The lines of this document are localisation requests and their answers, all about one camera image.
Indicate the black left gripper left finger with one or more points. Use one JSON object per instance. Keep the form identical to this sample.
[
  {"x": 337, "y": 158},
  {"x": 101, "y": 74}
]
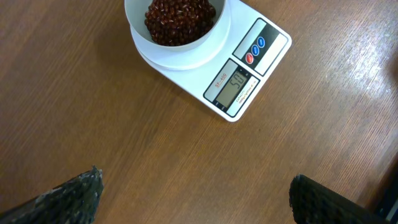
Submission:
[{"x": 73, "y": 202}]

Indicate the white digital kitchen scale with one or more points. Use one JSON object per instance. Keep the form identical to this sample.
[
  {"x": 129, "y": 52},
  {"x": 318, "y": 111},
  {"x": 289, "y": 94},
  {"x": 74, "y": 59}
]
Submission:
[{"x": 230, "y": 67}]

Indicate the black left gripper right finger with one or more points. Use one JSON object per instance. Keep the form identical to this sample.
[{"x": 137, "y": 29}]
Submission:
[{"x": 313, "y": 203}]

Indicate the red beans in bowl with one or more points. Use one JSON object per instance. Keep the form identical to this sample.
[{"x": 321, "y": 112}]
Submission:
[{"x": 179, "y": 22}]

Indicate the white bowl on scale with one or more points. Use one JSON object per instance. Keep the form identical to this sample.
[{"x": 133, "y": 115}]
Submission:
[{"x": 135, "y": 13}]

